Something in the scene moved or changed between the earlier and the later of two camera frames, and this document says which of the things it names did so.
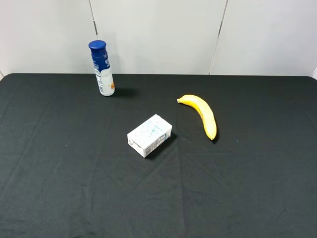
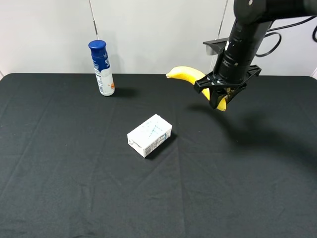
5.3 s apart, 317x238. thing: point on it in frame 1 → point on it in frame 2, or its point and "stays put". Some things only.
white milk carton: x=150 y=135 stays put
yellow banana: x=205 y=111 → x=192 y=75
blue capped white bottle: x=103 y=73 stays put
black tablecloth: x=66 y=170 stays put
